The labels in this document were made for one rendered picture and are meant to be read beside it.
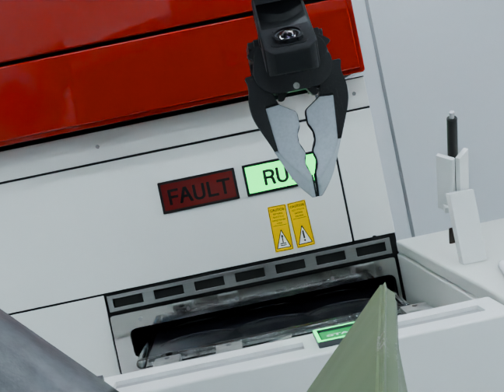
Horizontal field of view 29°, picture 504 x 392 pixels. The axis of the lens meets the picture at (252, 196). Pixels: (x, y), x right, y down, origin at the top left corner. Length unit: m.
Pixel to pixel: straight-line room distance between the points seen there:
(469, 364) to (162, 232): 0.70
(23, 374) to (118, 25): 0.98
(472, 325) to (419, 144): 2.15
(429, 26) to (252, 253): 1.68
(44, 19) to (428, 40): 1.77
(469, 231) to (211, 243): 0.47
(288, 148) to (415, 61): 2.16
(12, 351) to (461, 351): 0.48
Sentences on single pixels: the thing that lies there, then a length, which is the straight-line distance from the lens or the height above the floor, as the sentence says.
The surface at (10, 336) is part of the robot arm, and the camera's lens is 0.53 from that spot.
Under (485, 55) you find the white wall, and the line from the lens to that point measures 3.08.
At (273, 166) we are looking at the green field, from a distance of 1.48.
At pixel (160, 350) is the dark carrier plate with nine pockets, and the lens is 1.37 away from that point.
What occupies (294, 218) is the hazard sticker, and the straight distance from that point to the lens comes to 1.48.
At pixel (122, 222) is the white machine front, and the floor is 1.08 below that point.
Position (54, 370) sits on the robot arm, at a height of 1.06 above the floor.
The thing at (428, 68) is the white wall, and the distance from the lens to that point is 3.04.
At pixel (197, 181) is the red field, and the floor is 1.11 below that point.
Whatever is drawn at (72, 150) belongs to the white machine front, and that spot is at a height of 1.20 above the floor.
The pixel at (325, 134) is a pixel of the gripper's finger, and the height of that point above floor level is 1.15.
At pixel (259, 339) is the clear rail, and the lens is 1.31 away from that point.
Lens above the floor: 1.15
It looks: 3 degrees down
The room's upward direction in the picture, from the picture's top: 12 degrees counter-clockwise
